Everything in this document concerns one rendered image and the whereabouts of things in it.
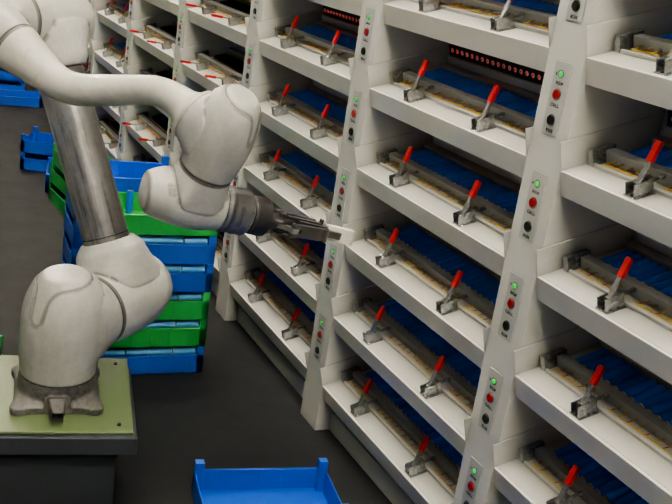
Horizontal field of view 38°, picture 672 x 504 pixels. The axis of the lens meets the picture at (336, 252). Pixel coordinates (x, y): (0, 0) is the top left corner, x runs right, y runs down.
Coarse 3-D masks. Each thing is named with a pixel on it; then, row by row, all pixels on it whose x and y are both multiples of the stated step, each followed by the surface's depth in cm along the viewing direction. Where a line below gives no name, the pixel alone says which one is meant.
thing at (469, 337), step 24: (384, 216) 232; (360, 240) 231; (360, 264) 225; (384, 288) 215; (408, 288) 206; (432, 312) 196; (456, 312) 194; (480, 312) 193; (456, 336) 189; (480, 336) 185; (480, 360) 182
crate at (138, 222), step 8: (120, 192) 262; (136, 192) 264; (120, 200) 263; (136, 200) 264; (136, 208) 265; (128, 216) 245; (136, 216) 246; (144, 216) 246; (128, 224) 245; (136, 224) 246; (144, 224) 247; (152, 224) 248; (160, 224) 249; (168, 224) 249; (136, 232) 247; (144, 232) 248; (152, 232) 249; (160, 232) 249; (168, 232) 250; (176, 232) 251; (184, 232) 252; (192, 232) 253; (200, 232) 253; (208, 232) 254; (216, 232) 255
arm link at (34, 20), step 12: (0, 0) 186; (12, 0) 187; (24, 0) 189; (0, 12) 183; (12, 12) 185; (24, 12) 188; (36, 12) 191; (0, 24) 182; (12, 24) 183; (24, 24) 184; (36, 24) 191; (0, 36) 182
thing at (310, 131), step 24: (264, 96) 284; (288, 96) 278; (312, 96) 277; (264, 120) 276; (288, 120) 265; (312, 120) 259; (336, 120) 252; (312, 144) 246; (336, 144) 242; (336, 168) 236
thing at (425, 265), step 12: (384, 240) 227; (396, 240) 223; (408, 252) 217; (408, 264) 215; (420, 264) 213; (432, 264) 210; (432, 276) 209; (444, 276) 204; (456, 288) 200; (468, 288) 198; (468, 300) 197; (480, 300) 193; (492, 312) 189
